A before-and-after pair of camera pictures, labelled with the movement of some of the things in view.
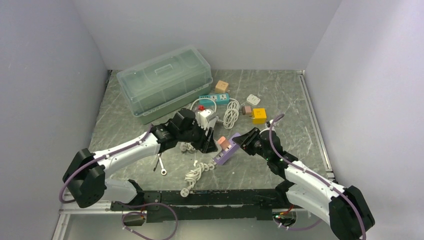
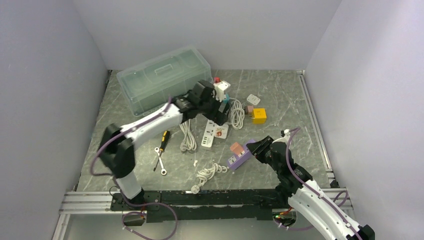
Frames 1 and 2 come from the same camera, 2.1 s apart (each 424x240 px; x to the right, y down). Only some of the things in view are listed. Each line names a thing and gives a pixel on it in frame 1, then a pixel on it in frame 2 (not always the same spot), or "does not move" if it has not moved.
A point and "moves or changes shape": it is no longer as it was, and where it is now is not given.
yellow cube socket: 259,116 does not move
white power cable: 231,113 moves or changes shape
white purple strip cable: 193,175 to 205,174
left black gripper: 205,141 to 218,110
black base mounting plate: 204,205 does not move
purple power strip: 221,157 to 236,161
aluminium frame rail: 102,207 does not move
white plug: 253,100 does not move
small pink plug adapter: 246,110 does not move
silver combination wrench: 163,170 does not move
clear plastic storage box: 159,87 does not move
